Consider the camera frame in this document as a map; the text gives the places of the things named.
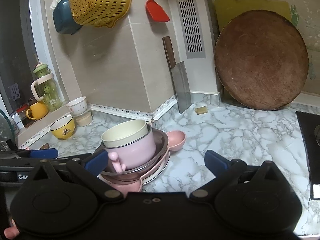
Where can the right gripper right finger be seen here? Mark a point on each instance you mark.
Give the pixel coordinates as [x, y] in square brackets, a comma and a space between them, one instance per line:
[226, 172]

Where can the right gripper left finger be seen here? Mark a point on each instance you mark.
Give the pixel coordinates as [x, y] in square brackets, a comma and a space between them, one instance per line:
[86, 173]

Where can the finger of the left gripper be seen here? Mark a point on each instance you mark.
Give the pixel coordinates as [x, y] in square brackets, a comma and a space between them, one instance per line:
[50, 153]
[27, 164]

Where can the cream plastic bowl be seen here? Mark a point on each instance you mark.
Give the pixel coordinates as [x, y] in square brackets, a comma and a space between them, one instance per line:
[124, 133]

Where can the pink steel-lined handled bowl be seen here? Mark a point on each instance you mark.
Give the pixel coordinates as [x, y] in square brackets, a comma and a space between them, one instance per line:
[129, 145]

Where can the pink bear-shaped plate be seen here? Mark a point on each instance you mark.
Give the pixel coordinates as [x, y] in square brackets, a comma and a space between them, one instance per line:
[171, 141]

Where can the stainless steel mixing bowl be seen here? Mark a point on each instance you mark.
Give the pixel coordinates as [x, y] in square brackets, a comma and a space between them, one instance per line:
[137, 157]

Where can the person's left hand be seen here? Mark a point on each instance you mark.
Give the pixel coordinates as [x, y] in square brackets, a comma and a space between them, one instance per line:
[11, 232]

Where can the yellow ceramic bowl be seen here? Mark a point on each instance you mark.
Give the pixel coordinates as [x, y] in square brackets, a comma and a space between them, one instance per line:
[63, 128]

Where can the yellow mug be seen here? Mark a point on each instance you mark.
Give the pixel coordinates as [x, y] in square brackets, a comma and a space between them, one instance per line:
[37, 110]

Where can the clear container with grains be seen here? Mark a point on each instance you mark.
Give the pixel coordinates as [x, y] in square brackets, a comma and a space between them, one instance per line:
[84, 119]

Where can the white floral ceramic bowl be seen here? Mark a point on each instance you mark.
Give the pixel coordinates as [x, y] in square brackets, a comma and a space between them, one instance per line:
[77, 106]

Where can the green glass jar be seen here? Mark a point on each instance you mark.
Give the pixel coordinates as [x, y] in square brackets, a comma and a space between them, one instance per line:
[44, 87]

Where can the small yellow sponge piece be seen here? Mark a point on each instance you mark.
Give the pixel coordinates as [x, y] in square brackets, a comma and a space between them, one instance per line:
[201, 110]

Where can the black gas stove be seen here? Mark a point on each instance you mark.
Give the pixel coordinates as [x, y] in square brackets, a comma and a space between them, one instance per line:
[309, 127]

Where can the round wooden cutting board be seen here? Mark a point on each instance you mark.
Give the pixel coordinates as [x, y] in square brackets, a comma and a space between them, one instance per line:
[261, 60]

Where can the dark blue plastic basket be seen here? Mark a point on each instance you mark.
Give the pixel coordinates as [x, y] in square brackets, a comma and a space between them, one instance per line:
[63, 19]

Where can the yellow plastic basket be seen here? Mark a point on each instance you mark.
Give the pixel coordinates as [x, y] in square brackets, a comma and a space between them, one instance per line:
[99, 13]

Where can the yellow plastic cutting board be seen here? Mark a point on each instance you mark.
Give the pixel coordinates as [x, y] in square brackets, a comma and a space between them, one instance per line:
[226, 10]

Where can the orange plastic spatula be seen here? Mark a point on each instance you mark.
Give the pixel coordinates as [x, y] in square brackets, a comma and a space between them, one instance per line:
[156, 12]

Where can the grey vent grille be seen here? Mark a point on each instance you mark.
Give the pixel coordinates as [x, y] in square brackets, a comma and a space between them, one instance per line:
[191, 29]

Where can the cleaver with wooden handle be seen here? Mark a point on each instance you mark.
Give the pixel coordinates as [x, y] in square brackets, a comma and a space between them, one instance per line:
[179, 76]

